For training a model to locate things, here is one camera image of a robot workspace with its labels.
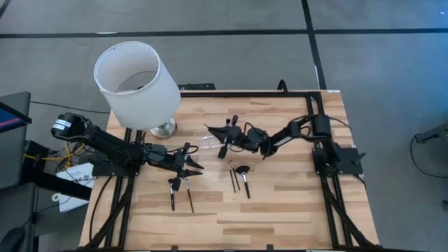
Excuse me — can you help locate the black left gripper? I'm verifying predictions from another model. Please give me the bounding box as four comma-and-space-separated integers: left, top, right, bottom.
143, 143, 205, 179

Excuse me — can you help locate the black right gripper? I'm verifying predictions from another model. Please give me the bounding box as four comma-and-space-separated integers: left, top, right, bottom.
206, 125, 251, 152

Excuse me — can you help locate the thin black makeup brush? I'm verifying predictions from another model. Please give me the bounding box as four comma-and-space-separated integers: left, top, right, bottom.
183, 178, 195, 214

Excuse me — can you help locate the large fluffy makeup brush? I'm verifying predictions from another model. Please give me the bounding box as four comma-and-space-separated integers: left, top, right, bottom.
167, 178, 176, 211

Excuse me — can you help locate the small silver-ferrule makeup brush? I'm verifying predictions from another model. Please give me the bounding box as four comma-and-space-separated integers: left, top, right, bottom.
230, 161, 242, 192
227, 160, 237, 194

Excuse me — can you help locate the fan makeup brush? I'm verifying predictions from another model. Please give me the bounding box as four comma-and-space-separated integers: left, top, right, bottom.
234, 164, 251, 200

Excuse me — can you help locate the clear acrylic brush organizer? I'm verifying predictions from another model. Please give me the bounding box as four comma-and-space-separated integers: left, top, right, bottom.
194, 127, 230, 151

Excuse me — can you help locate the black power block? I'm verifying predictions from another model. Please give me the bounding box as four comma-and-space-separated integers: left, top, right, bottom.
177, 83, 217, 91

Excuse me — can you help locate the silver lamp with white shade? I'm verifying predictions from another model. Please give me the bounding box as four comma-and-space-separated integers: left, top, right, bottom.
93, 41, 182, 141

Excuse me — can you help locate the white paper sheet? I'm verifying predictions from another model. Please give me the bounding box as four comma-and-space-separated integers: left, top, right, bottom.
52, 162, 95, 214

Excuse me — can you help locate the grey side desk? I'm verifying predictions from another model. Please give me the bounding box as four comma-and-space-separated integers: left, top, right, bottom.
0, 91, 36, 190

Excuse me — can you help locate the black device on floor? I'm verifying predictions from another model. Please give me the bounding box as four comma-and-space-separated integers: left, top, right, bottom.
416, 122, 448, 143

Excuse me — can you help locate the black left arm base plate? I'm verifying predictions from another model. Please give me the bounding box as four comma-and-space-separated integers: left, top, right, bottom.
89, 159, 141, 178

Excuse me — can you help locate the yellow cable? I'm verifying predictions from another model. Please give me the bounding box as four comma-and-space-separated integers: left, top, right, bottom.
24, 141, 87, 167

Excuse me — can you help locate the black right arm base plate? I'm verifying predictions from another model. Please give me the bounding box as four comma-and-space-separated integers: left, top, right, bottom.
312, 146, 365, 176

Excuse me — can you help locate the thin black floor cable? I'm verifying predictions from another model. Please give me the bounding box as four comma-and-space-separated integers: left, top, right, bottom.
29, 100, 111, 115

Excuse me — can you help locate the looped black floor cable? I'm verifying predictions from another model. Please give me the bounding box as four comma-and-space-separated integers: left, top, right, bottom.
409, 132, 448, 179

